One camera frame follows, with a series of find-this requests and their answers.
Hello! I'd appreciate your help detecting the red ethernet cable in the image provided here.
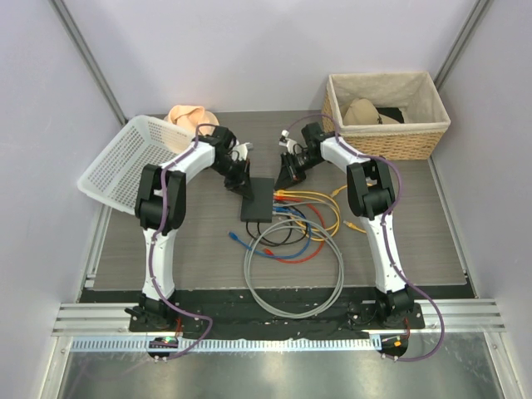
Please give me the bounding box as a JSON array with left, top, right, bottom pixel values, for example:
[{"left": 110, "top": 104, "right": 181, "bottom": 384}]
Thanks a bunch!
[{"left": 273, "top": 199, "right": 326, "bottom": 264}]

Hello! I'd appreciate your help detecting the woven wicker basket with liner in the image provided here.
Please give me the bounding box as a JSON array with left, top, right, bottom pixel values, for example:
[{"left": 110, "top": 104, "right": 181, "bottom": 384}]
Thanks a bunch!
[{"left": 323, "top": 71, "right": 451, "bottom": 160}]

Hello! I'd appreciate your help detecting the beige cap in basket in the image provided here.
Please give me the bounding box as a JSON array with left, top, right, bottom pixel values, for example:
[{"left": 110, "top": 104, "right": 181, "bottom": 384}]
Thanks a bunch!
[{"left": 341, "top": 98, "right": 400, "bottom": 126}]

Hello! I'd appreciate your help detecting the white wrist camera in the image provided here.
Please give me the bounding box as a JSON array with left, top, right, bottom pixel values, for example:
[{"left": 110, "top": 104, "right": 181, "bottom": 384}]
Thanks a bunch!
[
  {"left": 230, "top": 142, "right": 254, "bottom": 161},
  {"left": 278, "top": 130, "right": 298, "bottom": 153}
]

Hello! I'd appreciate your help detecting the black mounting base plate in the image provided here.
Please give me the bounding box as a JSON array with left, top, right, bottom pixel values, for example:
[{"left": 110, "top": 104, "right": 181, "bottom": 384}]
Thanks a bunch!
[{"left": 125, "top": 298, "right": 426, "bottom": 340}]

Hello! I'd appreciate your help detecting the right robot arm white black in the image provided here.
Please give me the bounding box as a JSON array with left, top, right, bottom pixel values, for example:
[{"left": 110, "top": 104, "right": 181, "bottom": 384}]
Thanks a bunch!
[{"left": 275, "top": 123, "right": 414, "bottom": 328}]

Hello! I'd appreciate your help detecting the black network switch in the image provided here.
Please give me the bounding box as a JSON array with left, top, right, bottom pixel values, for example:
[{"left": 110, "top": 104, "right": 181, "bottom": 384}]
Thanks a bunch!
[{"left": 240, "top": 177, "right": 274, "bottom": 223}]

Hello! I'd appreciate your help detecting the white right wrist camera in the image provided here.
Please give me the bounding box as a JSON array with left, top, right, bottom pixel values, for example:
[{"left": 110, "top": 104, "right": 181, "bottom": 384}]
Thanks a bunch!
[{"left": 278, "top": 130, "right": 298, "bottom": 153}]

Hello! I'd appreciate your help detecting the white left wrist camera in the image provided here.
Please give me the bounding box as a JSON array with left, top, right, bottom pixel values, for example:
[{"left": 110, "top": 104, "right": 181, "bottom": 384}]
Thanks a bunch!
[{"left": 230, "top": 142, "right": 254, "bottom": 161}]

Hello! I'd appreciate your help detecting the grey ethernet cable coil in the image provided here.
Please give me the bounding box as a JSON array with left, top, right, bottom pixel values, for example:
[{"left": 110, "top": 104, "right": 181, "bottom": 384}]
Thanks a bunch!
[{"left": 243, "top": 200, "right": 345, "bottom": 318}]

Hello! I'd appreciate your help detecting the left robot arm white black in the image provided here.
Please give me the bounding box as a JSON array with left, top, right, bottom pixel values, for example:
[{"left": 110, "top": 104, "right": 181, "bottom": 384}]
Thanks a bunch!
[{"left": 135, "top": 125, "right": 254, "bottom": 332}]

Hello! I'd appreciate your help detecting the peach bucket hat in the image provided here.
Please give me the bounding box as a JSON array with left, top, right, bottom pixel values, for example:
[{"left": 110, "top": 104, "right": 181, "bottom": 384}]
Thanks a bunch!
[{"left": 164, "top": 105, "right": 219, "bottom": 153}]

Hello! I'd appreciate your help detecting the blue ethernet cable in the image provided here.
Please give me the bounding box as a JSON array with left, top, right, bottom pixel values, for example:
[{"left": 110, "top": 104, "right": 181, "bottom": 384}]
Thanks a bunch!
[{"left": 227, "top": 204, "right": 312, "bottom": 260}]

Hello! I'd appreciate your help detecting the white perforated plastic basket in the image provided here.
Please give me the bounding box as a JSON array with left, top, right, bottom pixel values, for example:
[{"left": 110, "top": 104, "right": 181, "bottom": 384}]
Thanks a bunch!
[{"left": 77, "top": 116, "right": 194, "bottom": 215}]

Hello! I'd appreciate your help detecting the black item in basket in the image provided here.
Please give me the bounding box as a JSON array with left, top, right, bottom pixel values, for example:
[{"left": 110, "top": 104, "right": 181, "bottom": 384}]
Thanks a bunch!
[{"left": 377, "top": 107, "right": 404, "bottom": 124}]

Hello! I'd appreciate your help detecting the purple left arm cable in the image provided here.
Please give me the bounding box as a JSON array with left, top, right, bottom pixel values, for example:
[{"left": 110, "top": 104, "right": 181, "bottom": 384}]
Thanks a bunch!
[{"left": 149, "top": 122, "right": 214, "bottom": 362}]

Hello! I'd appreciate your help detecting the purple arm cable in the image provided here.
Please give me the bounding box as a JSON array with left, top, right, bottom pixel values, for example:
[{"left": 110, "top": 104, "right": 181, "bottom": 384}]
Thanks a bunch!
[
  {"left": 149, "top": 122, "right": 214, "bottom": 362},
  {"left": 286, "top": 114, "right": 446, "bottom": 362}
]

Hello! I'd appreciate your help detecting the black power cable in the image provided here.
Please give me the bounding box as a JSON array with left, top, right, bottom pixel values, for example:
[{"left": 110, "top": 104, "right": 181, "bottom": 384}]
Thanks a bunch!
[{"left": 244, "top": 203, "right": 308, "bottom": 247}]

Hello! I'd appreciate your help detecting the aluminium frame rail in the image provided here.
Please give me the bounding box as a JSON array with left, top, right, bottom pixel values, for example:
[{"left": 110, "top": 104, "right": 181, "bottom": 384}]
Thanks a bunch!
[{"left": 52, "top": 299, "right": 505, "bottom": 358}]

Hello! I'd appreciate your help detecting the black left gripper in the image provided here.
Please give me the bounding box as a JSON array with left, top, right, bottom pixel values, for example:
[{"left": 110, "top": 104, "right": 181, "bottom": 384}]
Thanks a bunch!
[{"left": 210, "top": 158, "right": 254, "bottom": 201}]

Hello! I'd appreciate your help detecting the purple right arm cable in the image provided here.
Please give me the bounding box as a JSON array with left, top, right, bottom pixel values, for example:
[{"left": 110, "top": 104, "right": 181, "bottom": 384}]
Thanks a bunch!
[{"left": 286, "top": 114, "right": 446, "bottom": 362}]

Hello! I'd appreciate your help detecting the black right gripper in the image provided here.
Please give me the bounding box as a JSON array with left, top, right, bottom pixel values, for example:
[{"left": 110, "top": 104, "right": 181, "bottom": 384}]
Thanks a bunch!
[{"left": 275, "top": 152, "right": 322, "bottom": 194}]

